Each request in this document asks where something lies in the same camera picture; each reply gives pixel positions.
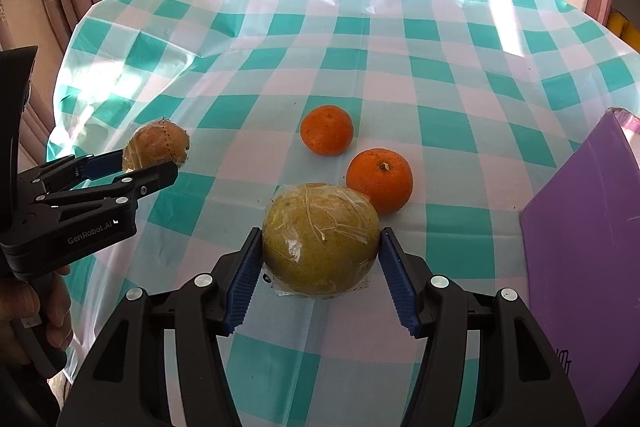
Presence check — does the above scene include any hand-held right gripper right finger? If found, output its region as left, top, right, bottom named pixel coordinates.
left=377, top=228, right=586, bottom=427

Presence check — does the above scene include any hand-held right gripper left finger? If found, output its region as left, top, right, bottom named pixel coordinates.
left=56, top=227, right=264, bottom=427

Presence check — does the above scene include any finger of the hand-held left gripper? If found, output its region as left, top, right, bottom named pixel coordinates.
left=17, top=150, right=126, bottom=196
left=47, top=163, right=179, bottom=220

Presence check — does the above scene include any plastic-wrapped yellow pear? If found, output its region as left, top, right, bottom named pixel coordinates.
left=122, top=119, right=191, bottom=172

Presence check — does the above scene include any large plastic-wrapped green pear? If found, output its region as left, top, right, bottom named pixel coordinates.
left=261, top=183, right=381, bottom=301

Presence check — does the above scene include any purple cardboard box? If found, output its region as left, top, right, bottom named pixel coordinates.
left=519, top=107, right=640, bottom=408

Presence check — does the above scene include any person's left hand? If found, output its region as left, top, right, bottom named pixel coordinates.
left=0, top=264, right=74, bottom=353

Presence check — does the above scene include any large orange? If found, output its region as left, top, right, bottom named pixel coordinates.
left=346, top=148, right=414, bottom=216

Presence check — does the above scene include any small orange mandarin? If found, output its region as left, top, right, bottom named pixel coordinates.
left=300, top=105, right=355, bottom=156

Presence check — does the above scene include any teal checkered plastic tablecloth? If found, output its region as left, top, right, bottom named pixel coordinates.
left=45, top=0, right=640, bottom=427

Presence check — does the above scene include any yellow sofa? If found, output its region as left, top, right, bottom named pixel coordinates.
left=608, top=9, right=634, bottom=44

